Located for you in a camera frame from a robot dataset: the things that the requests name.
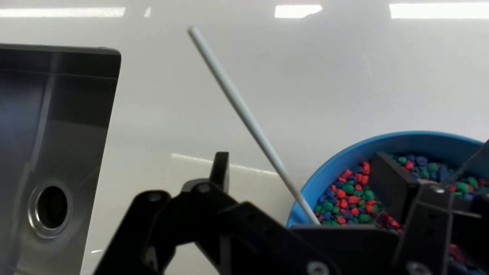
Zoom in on steel sink basin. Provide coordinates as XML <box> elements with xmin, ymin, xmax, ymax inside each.
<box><xmin>0</xmin><ymin>42</ymin><xmax>124</xmax><ymax>275</ymax></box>

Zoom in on colourful beads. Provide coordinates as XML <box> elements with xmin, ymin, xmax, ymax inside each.
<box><xmin>312</xmin><ymin>151</ymin><xmax>489</xmax><ymax>275</ymax></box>

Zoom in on white chopstick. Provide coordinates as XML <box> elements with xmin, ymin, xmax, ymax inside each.
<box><xmin>186</xmin><ymin>26</ymin><xmax>322</xmax><ymax>227</ymax></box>

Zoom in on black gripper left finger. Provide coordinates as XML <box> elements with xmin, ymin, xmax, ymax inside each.
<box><xmin>93</xmin><ymin>149</ymin><xmax>307</xmax><ymax>275</ymax></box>

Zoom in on blue bowl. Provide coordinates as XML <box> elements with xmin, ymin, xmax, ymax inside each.
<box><xmin>284</xmin><ymin>130</ymin><xmax>489</xmax><ymax>275</ymax></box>

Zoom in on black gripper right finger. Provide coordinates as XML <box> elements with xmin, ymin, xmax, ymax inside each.
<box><xmin>368</xmin><ymin>142</ymin><xmax>489</xmax><ymax>275</ymax></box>

